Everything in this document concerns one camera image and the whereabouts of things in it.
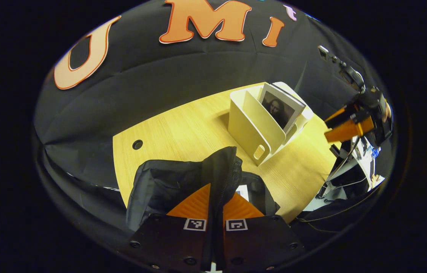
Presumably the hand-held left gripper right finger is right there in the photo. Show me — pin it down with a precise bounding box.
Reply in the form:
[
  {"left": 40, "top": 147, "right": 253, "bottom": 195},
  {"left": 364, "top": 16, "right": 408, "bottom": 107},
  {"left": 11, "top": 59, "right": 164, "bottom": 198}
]
[{"left": 222, "top": 191, "right": 307, "bottom": 272}]

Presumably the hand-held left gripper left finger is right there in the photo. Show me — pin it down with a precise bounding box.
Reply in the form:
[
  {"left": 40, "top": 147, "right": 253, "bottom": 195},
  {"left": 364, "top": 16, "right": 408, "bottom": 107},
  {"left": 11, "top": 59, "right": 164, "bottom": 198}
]
[{"left": 127, "top": 183, "right": 212, "bottom": 272}]

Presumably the black schoolbag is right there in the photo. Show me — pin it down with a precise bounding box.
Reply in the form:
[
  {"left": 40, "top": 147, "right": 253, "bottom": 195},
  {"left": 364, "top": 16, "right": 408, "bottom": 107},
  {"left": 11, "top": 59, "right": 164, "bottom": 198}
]
[{"left": 125, "top": 146, "right": 280, "bottom": 262}]

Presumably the white portrait cover book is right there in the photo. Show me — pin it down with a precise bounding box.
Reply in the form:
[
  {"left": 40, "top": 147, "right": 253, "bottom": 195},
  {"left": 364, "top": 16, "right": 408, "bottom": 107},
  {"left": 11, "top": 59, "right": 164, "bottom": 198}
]
[{"left": 258, "top": 83, "right": 307, "bottom": 134}]

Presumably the white bookshelf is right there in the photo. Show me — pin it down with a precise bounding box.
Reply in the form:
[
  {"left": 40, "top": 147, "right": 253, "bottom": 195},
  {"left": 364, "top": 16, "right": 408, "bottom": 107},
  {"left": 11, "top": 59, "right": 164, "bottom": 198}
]
[{"left": 228, "top": 82, "right": 314, "bottom": 166}]

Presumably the white electronic device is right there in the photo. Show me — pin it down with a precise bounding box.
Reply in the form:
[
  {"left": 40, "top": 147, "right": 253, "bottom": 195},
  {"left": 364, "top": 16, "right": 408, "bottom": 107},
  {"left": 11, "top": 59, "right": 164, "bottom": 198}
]
[{"left": 344, "top": 136, "right": 386, "bottom": 192}]

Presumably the black backdrop cloth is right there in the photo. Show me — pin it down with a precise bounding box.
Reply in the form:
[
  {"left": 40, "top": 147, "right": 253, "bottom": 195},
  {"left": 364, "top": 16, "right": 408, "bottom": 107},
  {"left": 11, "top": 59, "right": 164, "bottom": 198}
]
[{"left": 33, "top": 0, "right": 390, "bottom": 247}]

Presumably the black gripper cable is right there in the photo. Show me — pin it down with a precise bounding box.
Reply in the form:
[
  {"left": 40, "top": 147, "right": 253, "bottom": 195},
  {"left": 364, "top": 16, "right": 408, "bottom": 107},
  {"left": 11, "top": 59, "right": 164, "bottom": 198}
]
[{"left": 325, "top": 137, "right": 362, "bottom": 184}]

